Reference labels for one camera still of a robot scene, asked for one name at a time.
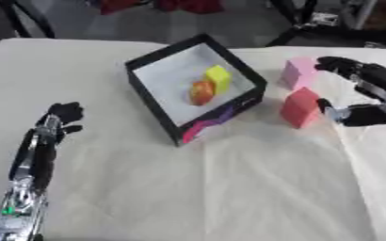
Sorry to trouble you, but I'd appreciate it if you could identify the yellow block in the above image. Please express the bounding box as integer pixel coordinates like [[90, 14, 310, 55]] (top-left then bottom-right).
[[202, 64, 234, 96]]

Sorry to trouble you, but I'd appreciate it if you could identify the red block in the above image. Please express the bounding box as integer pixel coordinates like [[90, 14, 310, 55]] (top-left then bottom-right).
[[279, 87, 324, 130]]

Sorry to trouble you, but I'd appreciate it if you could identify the red bag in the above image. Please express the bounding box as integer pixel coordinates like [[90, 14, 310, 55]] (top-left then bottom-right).
[[97, 0, 226, 16]]

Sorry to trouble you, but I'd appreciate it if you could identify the black table frame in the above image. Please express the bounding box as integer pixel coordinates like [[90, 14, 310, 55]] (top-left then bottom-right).
[[265, 0, 386, 49]]

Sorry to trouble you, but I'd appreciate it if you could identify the orange block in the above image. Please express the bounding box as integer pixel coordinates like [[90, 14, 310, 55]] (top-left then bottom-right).
[[187, 80, 218, 106]]

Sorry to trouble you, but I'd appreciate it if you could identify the black box white inside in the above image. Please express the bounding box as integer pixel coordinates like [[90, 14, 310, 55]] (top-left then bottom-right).
[[123, 33, 269, 148]]

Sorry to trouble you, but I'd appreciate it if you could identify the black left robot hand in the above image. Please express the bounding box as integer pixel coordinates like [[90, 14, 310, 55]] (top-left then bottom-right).
[[7, 102, 87, 192]]

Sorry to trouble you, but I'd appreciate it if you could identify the pink block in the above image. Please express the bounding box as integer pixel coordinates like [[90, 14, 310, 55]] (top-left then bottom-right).
[[279, 56, 320, 91]]

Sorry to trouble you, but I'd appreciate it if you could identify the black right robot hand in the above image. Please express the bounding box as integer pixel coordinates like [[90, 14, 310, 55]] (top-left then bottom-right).
[[313, 56, 386, 128]]

